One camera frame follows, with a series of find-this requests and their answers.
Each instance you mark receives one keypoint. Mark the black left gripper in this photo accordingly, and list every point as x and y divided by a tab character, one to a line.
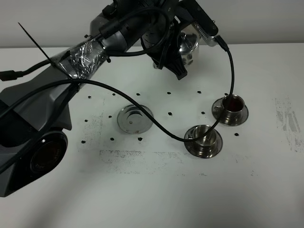
167	54

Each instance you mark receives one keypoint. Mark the stainless steel teapot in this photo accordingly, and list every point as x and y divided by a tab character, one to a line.
189	45

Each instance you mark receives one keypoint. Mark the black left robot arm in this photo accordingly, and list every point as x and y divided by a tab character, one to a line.
33	114

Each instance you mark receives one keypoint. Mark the far stainless steel saucer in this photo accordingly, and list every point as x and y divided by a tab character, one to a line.
231	122

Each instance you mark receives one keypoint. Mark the stainless steel saucer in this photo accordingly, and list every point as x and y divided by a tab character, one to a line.
207	155
231	122

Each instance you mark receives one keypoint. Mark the far stainless steel teacup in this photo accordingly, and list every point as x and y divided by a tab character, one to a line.
233	107

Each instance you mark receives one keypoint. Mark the steel teapot tray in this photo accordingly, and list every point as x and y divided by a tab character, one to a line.
132	120

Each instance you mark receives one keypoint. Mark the near stainless steel saucer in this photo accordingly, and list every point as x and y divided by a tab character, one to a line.
207	155

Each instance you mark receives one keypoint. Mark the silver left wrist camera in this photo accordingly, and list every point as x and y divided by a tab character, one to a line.
203	24

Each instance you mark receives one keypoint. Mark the black cable tie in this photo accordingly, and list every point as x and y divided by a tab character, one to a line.
38	46

